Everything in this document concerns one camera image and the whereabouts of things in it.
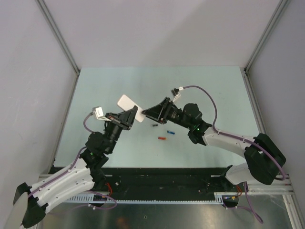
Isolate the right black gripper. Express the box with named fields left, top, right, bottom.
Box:
left=142, top=97, right=193, bottom=130

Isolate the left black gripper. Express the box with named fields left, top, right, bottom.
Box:
left=104, top=107, right=137, bottom=154

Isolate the red white remote control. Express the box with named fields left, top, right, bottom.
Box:
left=117, top=94, right=145, bottom=123

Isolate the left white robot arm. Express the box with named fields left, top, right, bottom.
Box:
left=5, top=106, right=138, bottom=229

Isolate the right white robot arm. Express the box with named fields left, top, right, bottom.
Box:
left=142, top=97, right=286, bottom=191

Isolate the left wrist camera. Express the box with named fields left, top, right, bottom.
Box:
left=92, top=106, right=104, bottom=120

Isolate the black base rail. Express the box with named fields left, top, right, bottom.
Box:
left=49, top=167, right=253, bottom=201

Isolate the left aluminium frame post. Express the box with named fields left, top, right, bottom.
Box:
left=35, top=0, right=81, bottom=74

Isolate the aluminium frame post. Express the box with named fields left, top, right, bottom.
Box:
left=35, top=0, right=81, bottom=74
left=243, top=0, right=290, bottom=74

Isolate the slotted cable duct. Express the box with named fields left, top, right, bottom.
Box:
left=64, top=193, right=238, bottom=205

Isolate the right aluminium frame post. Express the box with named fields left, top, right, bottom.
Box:
left=243, top=0, right=290, bottom=74

